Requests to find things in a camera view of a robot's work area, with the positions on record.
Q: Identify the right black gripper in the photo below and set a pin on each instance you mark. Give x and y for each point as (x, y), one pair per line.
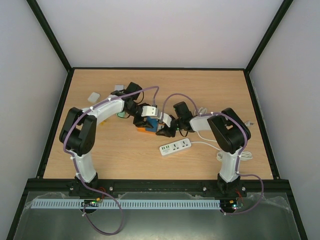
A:
(169, 129)

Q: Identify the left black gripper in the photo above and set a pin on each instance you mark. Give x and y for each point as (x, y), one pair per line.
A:
(141, 123)

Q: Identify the green usb adapter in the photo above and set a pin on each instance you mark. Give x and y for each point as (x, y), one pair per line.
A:
(121, 115)

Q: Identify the blue cube socket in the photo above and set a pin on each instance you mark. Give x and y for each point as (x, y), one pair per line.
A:
(154, 125)

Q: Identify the orange power strip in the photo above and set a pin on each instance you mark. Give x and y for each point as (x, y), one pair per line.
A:
(145, 130)

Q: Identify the white power strip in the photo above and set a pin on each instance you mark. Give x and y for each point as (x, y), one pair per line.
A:
(174, 147)

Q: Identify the white charger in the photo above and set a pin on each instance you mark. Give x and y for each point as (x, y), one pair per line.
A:
(119, 87)

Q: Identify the white square plug adapter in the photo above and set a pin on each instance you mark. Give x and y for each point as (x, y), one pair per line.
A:
(94, 97)

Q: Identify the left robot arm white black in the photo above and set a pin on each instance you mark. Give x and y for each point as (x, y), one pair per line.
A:
(78, 134)

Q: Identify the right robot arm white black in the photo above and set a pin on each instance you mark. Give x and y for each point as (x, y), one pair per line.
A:
(230, 133)

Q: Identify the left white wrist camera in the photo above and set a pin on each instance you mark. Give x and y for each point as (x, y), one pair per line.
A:
(149, 111)

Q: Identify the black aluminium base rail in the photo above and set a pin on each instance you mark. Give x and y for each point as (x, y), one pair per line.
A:
(203, 188)

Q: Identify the light blue slotted cable duct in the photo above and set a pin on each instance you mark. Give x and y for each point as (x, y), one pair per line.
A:
(128, 204)

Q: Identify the black enclosure frame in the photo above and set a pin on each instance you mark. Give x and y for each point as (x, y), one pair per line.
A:
(34, 6)

